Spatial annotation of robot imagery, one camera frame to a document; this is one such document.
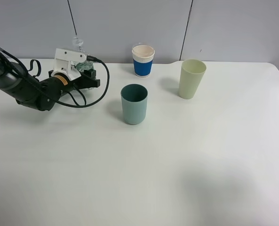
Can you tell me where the clear green-label water bottle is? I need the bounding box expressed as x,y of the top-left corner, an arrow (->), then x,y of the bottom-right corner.
72,36 -> 94,90

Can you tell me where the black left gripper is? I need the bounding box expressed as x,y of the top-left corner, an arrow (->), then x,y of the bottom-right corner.
40,69 -> 100,97

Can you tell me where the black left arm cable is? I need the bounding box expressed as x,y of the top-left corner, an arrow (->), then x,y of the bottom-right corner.
27,56 -> 111,109

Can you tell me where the white cup with blue sleeve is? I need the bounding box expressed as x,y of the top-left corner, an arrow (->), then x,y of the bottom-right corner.
132,43 -> 155,77

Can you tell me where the pale green tall cup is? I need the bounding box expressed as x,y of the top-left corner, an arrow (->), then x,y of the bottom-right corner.
178,59 -> 207,99

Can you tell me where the teal plastic cup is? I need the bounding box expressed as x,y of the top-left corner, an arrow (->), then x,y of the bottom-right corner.
120,84 -> 148,125

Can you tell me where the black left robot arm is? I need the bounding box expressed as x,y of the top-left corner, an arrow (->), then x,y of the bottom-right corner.
0,47 -> 100,111

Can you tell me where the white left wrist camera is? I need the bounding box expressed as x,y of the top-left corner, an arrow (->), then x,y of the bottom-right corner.
51,48 -> 89,81

